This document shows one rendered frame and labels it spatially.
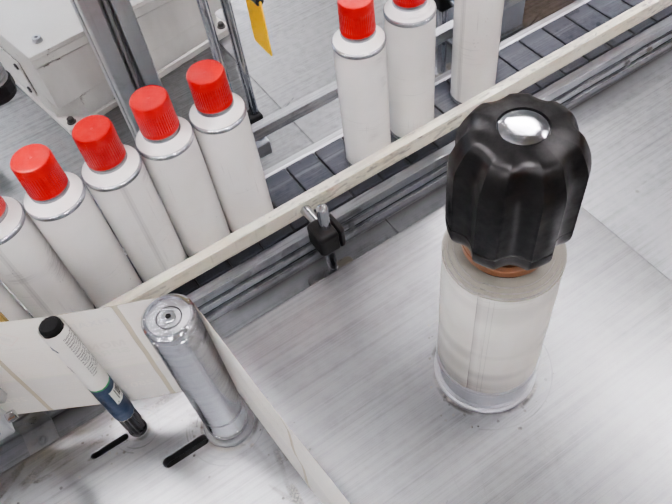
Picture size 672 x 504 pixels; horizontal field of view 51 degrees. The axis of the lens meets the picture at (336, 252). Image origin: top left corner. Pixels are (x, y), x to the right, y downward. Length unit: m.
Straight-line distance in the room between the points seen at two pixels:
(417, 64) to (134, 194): 0.31
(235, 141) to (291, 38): 0.44
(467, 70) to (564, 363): 0.34
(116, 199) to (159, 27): 0.43
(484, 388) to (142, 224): 0.33
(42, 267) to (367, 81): 0.34
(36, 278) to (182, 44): 0.49
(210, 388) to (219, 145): 0.22
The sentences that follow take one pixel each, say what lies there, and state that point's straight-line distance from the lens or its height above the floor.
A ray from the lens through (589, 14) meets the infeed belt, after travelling 1.00.
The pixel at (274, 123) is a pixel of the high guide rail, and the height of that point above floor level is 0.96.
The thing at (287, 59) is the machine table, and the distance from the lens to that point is 1.02.
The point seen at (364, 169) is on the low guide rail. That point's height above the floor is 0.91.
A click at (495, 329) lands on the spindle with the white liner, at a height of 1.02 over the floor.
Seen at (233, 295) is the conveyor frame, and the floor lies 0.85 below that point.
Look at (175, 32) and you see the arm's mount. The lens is 1.03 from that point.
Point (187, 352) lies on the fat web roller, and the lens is 0.50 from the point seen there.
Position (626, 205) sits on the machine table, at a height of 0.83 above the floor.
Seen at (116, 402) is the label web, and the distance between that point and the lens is 0.61.
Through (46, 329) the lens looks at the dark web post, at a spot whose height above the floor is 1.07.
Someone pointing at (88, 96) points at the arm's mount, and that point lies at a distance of 1.00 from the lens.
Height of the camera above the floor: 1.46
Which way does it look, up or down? 54 degrees down
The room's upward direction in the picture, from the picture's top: 10 degrees counter-clockwise
